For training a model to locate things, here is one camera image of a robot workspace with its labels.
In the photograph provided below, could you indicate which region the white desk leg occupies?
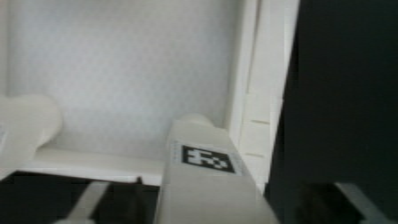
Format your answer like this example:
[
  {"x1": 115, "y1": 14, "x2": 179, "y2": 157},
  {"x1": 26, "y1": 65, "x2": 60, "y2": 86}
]
[
  {"x1": 154, "y1": 114, "x2": 280, "y2": 224},
  {"x1": 0, "y1": 94, "x2": 62, "y2": 181}
]

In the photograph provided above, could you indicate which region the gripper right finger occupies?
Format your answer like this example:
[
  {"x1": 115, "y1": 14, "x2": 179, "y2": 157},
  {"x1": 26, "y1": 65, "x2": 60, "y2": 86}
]
[{"x1": 294, "y1": 182, "x2": 398, "y2": 224}]

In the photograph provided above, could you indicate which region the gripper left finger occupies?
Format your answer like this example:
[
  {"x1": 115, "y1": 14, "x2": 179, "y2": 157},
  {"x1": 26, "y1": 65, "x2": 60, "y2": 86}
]
[{"x1": 51, "y1": 181, "x2": 159, "y2": 224}]

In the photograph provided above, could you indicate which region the white desk tabletop tray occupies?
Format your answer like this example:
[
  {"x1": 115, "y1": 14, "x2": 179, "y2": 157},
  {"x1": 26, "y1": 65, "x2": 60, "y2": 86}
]
[{"x1": 0, "y1": 0, "x2": 301, "y2": 188}]

